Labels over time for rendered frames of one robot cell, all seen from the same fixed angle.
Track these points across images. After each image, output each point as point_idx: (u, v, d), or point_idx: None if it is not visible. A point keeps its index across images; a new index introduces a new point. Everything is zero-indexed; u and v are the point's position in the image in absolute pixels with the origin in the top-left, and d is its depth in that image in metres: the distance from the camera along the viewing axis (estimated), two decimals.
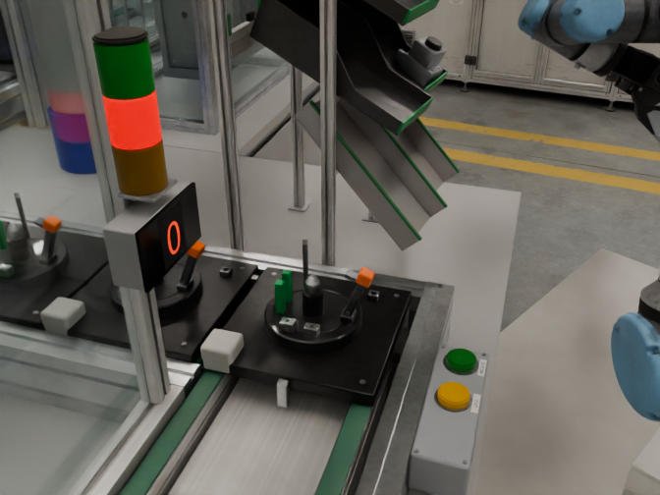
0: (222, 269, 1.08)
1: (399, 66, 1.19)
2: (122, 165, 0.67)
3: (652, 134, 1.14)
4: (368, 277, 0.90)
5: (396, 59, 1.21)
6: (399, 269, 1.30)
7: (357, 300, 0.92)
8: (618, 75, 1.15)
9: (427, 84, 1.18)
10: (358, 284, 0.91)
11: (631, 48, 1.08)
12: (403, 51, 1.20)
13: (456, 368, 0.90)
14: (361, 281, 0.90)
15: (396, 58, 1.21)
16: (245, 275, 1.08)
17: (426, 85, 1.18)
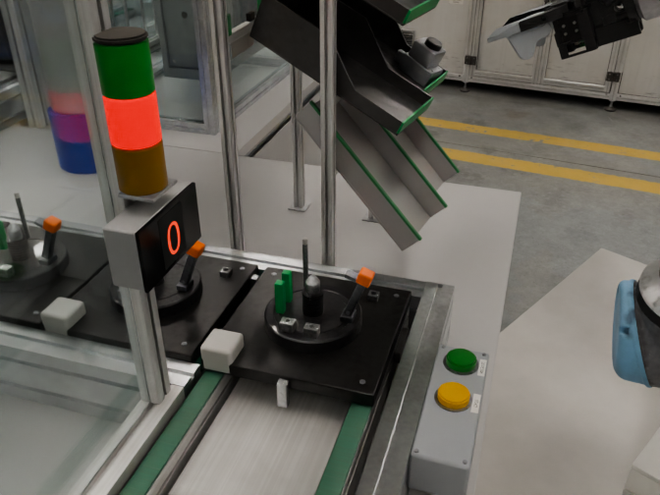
0: (222, 269, 1.08)
1: (399, 67, 1.19)
2: (122, 165, 0.67)
3: (536, 7, 1.09)
4: (368, 277, 0.90)
5: (396, 59, 1.21)
6: (399, 269, 1.30)
7: (357, 300, 0.92)
8: None
9: (427, 84, 1.18)
10: (358, 284, 0.91)
11: None
12: (403, 51, 1.20)
13: (456, 368, 0.90)
14: (361, 281, 0.90)
15: (396, 58, 1.21)
16: (245, 275, 1.08)
17: (426, 85, 1.18)
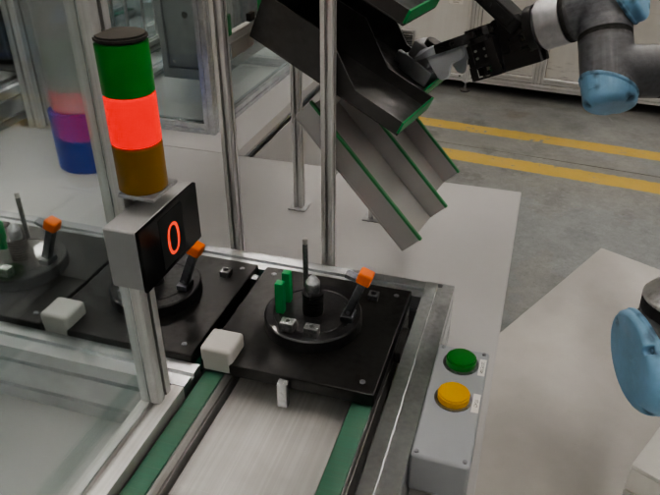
0: (222, 269, 1.08)
1: (399, 67, 1.19)
2: (122, 165, 0.67)
3: None
4: (368, 277, 0.90)
5: (396, 59, 1.21)
6: (399, 269, 1.30)
7: (357, 300, 0.92)
8: None
9: (427, 84, 1.18)
10: (358, 284, 0.91)
11: (517, 17, 1.04)
12: (403, 51, 1.20)
13: (456, 368, 0.90)
14: (361, 281, 0.90)
15: (396, 58, 1.21)
16: (245, 275, 1.08)
17: (426, 85, 1.18)
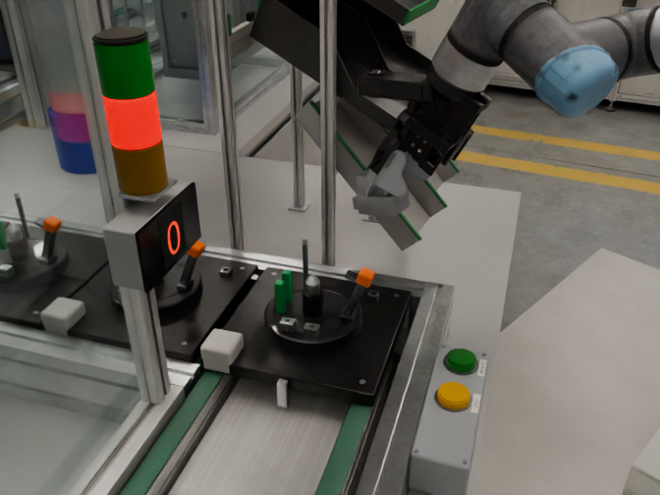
0: (222, 269, 1.08)
1: (359, 212, 0.99)
2: (122, 165, 0.67)
3: None
4: (368, 277, 0.90)
5: (356, 207, 1.02)
6: (399, 269, 1.30)
7: (357, 300, 0.92)
8: None
9: (397, 211, 0.96)
10: (358, 284, 0.91)
11: (424, 82, 0.84)
12: None
13: (456, 368, 0.90)
14: (361, 281, 0.90)
15: (356, 206, 1.02)
16: (245, 275, 1.08)
17: (397, 213, 0.96)
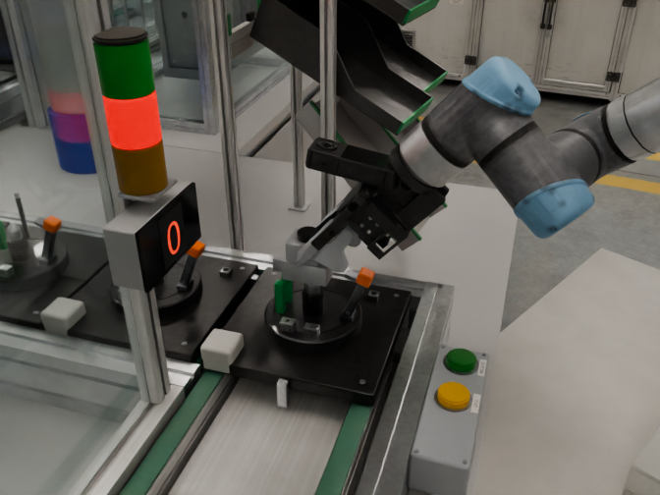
0: (222, 269, 1.08)
1: (284, 278, 0.92)
2: (122, 165, 0.67)
3: (332, 209, 0.93)
4: (368, 277, 0.90)
5: (276, 269, 0.94)
6: (399, 269, 1.30)
7: (357, 300, 0.92)
8: None
9: (328, 280, 0.91)
10: (358, 284, 0.91)
11: (389, 169, 0.79)
12: (279, 257, 0.94)
13: (456, 368, 0.90)
14: (361, 281, 0.90)
15: (275, 268, 0.94)
16: (245, 275, 1.08)
17: (327, 282, 0.91)
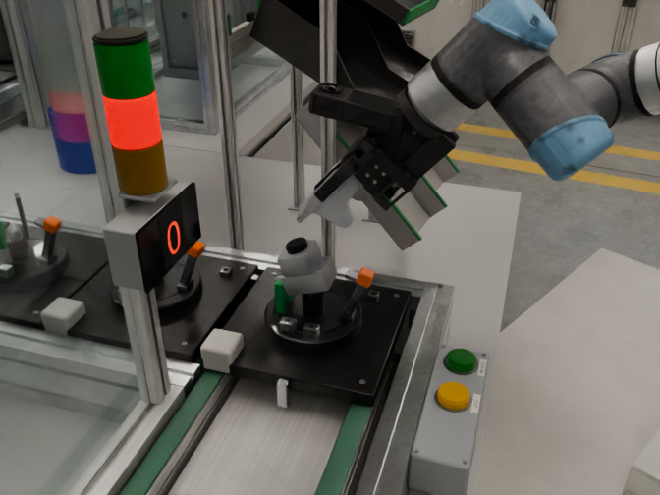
0: (222, 269, 1.08)
1: (289, 294, 0.94)
2: (122, 165, 0.67)
3: (338, 161, 0.89)
4: (368, 277, 0.90)
5: None
6: (399, 269, 1.30)
7: (357, 300, 0.92)
8: None
9: (329, 284, 0.92)
10: (358, 284, 0.91)
11: (396, 113, 0.76)
12: (280, 277, 0.95)
13: (456, 368, 0.90)
14: (361, 281, 0.90)
15: None
16: (245, 275, 1.08)
17: (329, 286, 0.92)
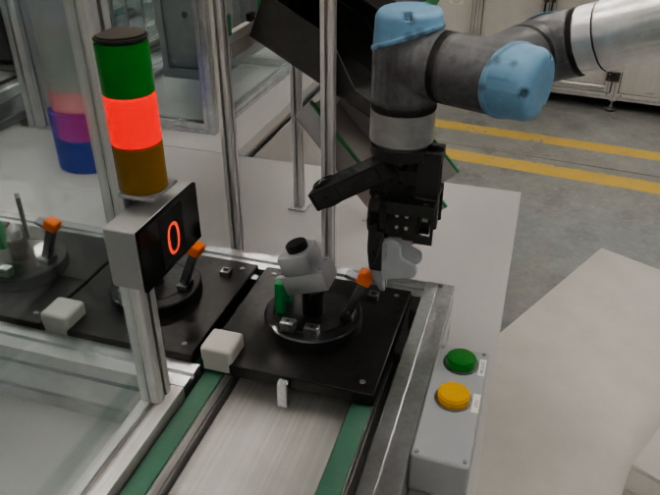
0: (222, 269, 1.08)
1: (289, 294, 0.94)
2: (122, 165, 0.67)
3: None
4: (368, 277, 0.90)
5: None
6: None
7: (357, 300, 0.92)
8: None
9: (329, 284, 0.92)
10: (358, 284, 0.91)
11: (375, 163, 0.79)
12: (280, 277, 0.95)
13: (456, 368, 0.90)
14: (361, 281, 0.90)
15: None
16: (245, 275, 1.08)
17: (329, 286, 0.92)
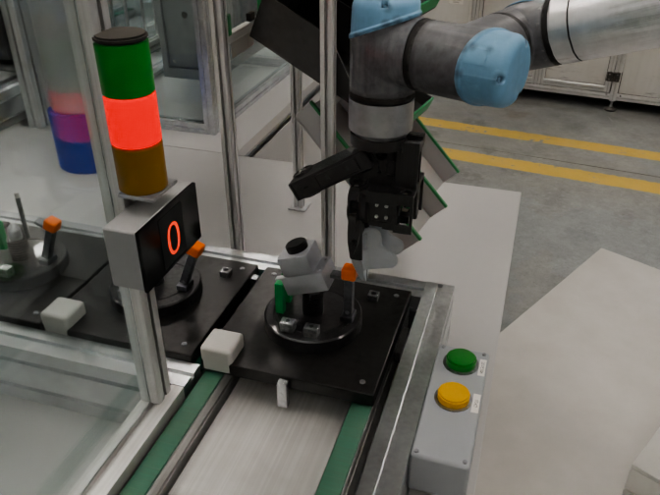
0: (222, 269, 1.08)
1: (289, 294, 0.94)
2: (122, 165, 0.67)
3: None
4: (351, 270, 0.90)
5: None
6: (399, 269, 1.30)
7: (350, 297, 0.93)
8: None
9: (329, 284, 0.92)
10: (345, 280, 0.91)
11: (355, 152, 0.79)
12: (280, 277, 0.95)
13: (456, 368, 0.90)
14: (346, 276, 0.91)
15: None
16: (245, 275, 1.08)
17: (329, 286, 0.92)
